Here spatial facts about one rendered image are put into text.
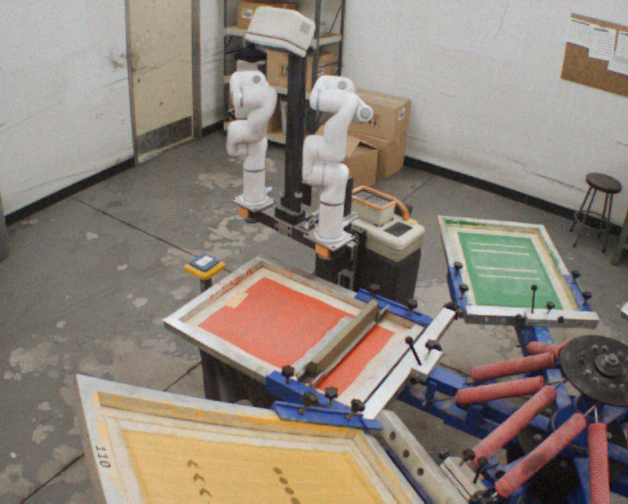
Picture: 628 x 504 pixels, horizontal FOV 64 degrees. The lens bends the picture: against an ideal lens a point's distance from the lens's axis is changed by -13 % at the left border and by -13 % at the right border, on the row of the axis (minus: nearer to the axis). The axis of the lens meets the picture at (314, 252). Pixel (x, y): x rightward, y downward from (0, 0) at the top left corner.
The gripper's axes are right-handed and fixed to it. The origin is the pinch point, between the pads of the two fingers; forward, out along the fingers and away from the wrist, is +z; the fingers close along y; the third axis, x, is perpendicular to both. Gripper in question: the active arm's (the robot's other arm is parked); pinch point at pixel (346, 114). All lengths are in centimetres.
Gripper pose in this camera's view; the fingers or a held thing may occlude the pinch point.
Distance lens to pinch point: 271.4
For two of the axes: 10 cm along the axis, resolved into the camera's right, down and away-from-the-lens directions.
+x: 1.7, -9.7, -1.7
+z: -2.3, -2.1, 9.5
